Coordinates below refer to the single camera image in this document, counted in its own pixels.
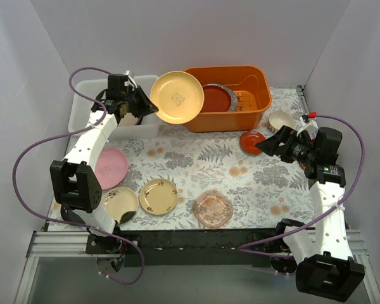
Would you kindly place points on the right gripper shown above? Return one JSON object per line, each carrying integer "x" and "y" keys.
{"x": 285, "y": 145}

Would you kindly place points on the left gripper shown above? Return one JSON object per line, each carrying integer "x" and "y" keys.
{"x": 139, "y": 101}

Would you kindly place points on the red rimmed cream plate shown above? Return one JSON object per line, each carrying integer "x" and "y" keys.
{"x": 129, "y": 120}

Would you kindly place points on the large yellow bear plate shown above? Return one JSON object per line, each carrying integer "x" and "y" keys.
{"x": 179, "y": 97}

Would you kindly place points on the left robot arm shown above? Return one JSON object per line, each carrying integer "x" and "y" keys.
{"x": 75, "y": 186}

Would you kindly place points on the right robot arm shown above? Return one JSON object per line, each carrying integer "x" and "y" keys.
{"x": 325, "y": 267}

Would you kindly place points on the white plastic bin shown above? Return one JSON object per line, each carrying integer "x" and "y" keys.
{"x": 81, "y": 108}

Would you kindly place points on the orange plastic bin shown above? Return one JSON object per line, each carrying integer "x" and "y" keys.
{"x": 250, "y": 86}

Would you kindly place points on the red plate in orange bin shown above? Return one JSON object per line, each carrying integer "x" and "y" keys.
{"x": 218, "y": 98}

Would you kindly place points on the white patterned bowl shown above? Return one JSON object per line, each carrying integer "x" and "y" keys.
{"x": 278, "y": 119}

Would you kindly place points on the small red saucer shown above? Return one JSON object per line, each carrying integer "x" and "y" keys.
{"x": 248, "y": 141}

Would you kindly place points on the floral table mat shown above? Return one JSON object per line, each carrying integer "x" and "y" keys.
{"x": 262, "y": 189}

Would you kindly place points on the pink round plate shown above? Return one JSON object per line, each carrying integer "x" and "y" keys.
{"x": 111, "y": 168}

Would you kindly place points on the pink glass square plate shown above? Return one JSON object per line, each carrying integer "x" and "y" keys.
{"x": 212, "y": 209}

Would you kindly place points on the cream floral small plate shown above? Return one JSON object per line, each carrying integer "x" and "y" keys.
{"x": 158, "y": 196}

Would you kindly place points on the cream plate with dark patch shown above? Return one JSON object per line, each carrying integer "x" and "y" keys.
{"x": 121, "y": 204}

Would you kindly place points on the black round plate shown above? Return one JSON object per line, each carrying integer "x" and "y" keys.
{"x": 69, "y": 216}

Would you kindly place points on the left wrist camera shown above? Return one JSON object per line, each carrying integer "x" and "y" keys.
{"x": 117, "y": 85}

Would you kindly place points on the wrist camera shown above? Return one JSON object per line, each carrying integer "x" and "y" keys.
{"x": 327, "y": 142}
{"x": 117, "y": 85}

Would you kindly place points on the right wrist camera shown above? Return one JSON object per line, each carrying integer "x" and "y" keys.
{"x": 327, "y": 142}

